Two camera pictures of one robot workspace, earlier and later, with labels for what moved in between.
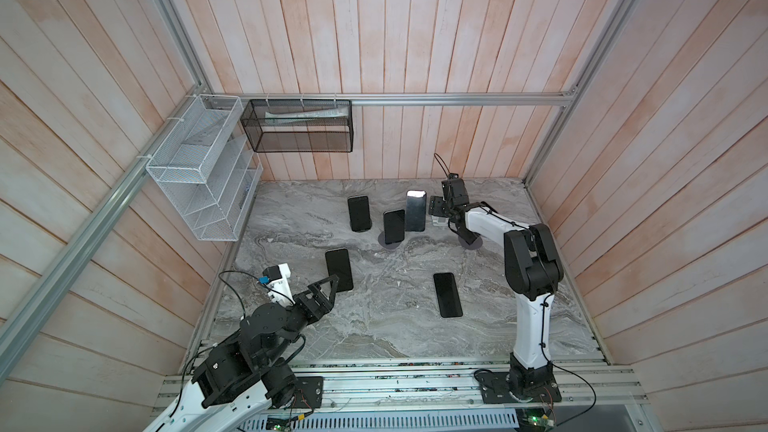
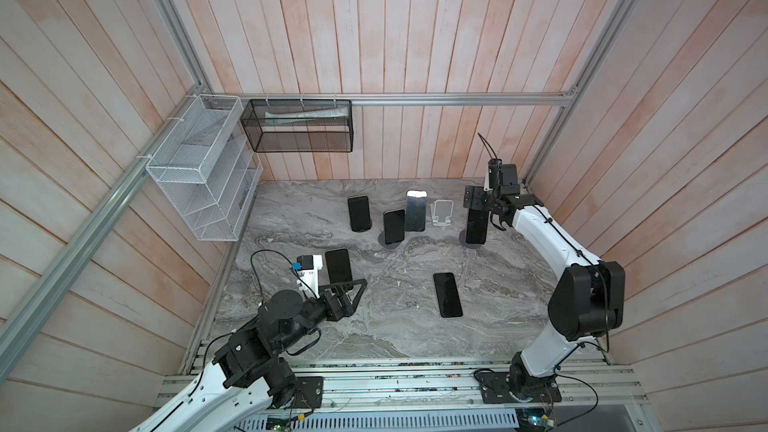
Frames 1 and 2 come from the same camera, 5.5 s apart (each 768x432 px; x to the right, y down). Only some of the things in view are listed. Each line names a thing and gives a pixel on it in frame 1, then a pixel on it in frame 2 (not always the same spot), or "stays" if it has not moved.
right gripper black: (435, 205) to (477, 192)
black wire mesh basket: (299, 125) stays
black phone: (359, 213) stays
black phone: (448, 295) stays
